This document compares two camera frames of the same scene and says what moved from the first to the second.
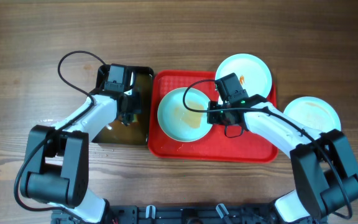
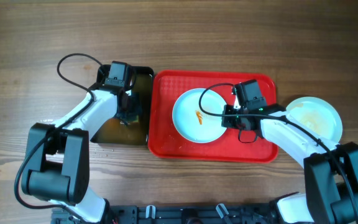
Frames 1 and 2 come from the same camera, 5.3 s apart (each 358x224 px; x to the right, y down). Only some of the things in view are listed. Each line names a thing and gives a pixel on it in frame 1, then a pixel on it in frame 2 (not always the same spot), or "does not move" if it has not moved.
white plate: (178, 123) -> (319, 115)
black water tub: (139, 80) does not move
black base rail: (193, 214) does not move
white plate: (254, 74) -> (191, 122)
